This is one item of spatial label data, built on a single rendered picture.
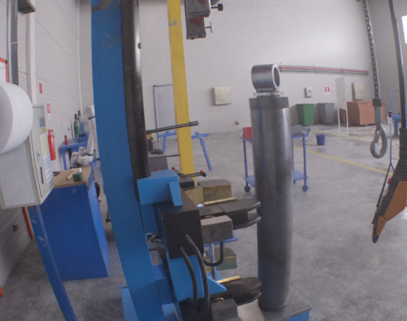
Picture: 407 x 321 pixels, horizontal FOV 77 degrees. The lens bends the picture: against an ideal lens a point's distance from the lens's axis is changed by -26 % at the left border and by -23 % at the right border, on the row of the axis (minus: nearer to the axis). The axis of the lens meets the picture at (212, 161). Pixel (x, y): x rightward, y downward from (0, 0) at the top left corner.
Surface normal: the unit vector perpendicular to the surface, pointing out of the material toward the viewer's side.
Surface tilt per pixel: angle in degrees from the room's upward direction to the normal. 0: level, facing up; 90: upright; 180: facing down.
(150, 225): 90
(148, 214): 90
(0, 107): 90
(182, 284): 90
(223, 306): 0
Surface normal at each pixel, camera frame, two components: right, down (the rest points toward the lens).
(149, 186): 0.29, 0.16
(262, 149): -0.66, 0.21
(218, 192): 0.03, 0.19
